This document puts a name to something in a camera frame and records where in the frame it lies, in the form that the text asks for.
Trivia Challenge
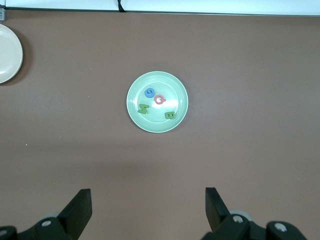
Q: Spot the red letter Q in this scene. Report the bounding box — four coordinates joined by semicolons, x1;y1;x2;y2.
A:
153;93;167;106

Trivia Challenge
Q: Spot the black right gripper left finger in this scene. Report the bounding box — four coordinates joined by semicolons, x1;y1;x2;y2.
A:
0;188;93;240

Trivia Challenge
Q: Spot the beige plate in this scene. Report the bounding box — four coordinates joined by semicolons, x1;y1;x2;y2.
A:
0;23;24;85

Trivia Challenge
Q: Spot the brown table mat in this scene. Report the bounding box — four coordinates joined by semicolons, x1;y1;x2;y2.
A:
0;9;320;240

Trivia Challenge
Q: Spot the green plate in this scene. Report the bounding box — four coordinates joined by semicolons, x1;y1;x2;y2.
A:
126;70;190;134

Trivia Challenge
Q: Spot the white table edge strip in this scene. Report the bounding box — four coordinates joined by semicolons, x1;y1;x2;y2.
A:
0;0;320;17

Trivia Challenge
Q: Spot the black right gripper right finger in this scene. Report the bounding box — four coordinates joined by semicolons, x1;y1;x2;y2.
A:
202;186;308;240

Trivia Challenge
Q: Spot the green letter M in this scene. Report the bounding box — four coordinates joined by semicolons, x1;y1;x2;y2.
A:
137;103;150;115

